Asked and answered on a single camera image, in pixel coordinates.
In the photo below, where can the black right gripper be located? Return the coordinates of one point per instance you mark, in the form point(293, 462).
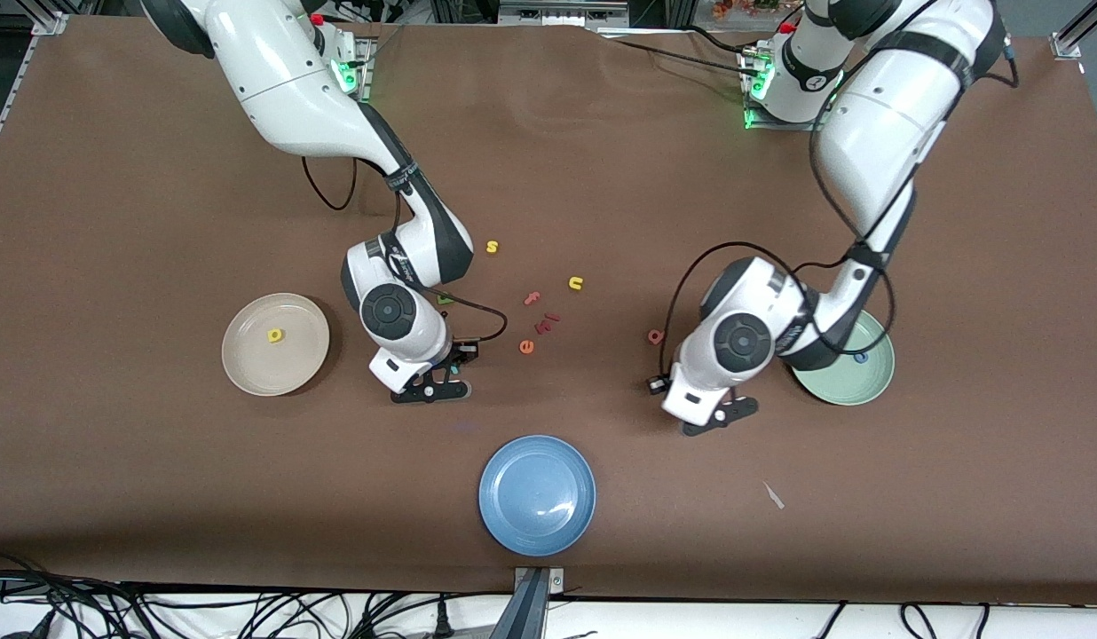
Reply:
point(457, 358)

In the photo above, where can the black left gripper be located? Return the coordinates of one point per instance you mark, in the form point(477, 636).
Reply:
point(657, 390)

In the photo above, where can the pink letter d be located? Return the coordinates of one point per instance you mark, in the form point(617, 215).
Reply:
point(650, 337)

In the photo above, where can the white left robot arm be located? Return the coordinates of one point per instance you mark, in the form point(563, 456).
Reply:
point(886, 124)

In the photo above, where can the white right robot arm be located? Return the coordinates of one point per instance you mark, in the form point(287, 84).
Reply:
point(291, 89)

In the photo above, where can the white paper scrap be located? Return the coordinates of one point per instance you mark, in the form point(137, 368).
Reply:
point(773, 495)

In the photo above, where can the blue plate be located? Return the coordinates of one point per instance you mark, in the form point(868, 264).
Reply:
point(537, 495)

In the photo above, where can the beige plate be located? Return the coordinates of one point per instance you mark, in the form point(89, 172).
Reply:
point(300, 373)

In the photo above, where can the brown table cover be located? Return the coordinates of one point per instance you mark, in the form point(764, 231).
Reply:
point(548, 177)

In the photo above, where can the green plate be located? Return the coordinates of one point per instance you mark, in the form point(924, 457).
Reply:
point(855, 386)

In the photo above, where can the black power plug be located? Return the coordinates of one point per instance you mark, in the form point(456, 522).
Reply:
point(442, 621)

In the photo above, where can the grey metal box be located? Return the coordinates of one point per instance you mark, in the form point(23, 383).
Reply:
point(557, 11)

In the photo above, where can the orange flower decoration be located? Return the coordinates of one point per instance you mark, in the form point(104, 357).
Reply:
point(744, 7)

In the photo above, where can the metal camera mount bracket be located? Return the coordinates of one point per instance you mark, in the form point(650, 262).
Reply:
point(532, 612)

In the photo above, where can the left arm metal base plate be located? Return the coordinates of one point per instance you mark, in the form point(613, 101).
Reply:
point(779, 127)

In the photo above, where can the aluminium frame corner post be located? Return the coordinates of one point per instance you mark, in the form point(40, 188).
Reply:
point(1068, 46)
point(50, 24)

